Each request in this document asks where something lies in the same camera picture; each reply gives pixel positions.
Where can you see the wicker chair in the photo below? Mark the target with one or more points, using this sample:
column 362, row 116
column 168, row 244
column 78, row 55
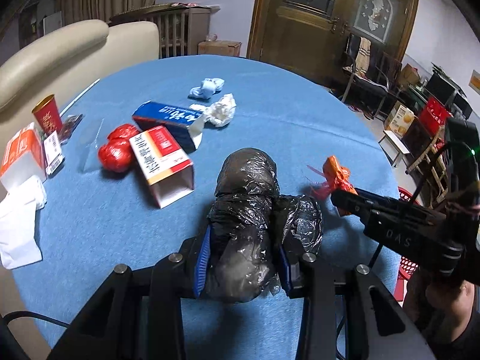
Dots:
column 434, row 168

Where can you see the black armchair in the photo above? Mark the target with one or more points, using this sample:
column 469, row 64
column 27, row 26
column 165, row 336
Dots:
column 370, row 69

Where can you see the black plastic bag ball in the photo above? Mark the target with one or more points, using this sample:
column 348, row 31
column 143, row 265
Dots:
column 248, row 215

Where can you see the small white stool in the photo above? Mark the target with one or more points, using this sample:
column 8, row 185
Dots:
column 401, row 150

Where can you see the cardboard box by door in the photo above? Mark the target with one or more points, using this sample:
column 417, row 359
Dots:
column 223, row 48

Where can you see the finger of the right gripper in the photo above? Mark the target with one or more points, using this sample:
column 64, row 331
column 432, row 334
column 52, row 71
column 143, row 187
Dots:
column 358, row 204

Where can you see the red plastic bag ball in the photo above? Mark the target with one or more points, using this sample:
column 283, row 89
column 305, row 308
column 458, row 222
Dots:
column 117, row 154

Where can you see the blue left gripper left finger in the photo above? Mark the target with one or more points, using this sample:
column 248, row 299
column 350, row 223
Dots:
column 200, row 259

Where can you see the orange plastic wrapper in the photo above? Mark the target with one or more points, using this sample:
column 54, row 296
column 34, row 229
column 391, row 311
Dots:
column 336, row 178

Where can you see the wooden radiator cover cabinet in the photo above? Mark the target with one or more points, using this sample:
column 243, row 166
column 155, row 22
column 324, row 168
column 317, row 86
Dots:
column 181, row 26

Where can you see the orange white package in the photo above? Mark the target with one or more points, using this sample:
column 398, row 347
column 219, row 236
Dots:
column 23, row 157

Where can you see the red white carton box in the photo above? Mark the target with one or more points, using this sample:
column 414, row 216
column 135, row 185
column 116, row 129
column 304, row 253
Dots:
column 167, row 169

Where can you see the light blue cloth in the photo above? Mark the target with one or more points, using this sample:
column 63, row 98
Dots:
column 207, row 89

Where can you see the red plastic laundry basket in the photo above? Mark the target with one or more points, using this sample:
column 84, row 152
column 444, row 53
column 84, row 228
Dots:
column 407, row 267

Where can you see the person's right hand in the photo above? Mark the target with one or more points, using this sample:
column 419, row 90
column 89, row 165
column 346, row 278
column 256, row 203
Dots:
column 453, row 305

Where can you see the black computer monitor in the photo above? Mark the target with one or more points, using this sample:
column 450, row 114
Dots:
column 449, row 94

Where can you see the red gift bag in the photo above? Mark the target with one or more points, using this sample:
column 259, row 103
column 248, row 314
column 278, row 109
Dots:
column 433, row 116

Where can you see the white paper sheet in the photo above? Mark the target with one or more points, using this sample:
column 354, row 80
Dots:
column 18, row 221

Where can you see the wooden double door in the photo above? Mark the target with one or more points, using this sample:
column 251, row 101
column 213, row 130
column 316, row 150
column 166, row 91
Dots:
column 308, row 37

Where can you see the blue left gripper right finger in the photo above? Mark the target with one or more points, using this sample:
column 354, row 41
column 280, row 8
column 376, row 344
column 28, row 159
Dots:
column 289, row 272

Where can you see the red paper cup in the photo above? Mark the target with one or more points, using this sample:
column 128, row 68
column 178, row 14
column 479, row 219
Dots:
column 46, row 113

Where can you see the yellow printed carton box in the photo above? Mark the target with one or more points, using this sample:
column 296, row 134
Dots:
column 399, row 119

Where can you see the white tissue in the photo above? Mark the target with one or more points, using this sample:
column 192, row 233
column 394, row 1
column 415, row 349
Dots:
column 220, row 113

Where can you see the blue white carton box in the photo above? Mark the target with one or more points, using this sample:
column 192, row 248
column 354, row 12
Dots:
column 185, row 124

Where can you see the small barcode label box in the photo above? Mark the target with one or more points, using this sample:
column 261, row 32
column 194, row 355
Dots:
column 53, row 153

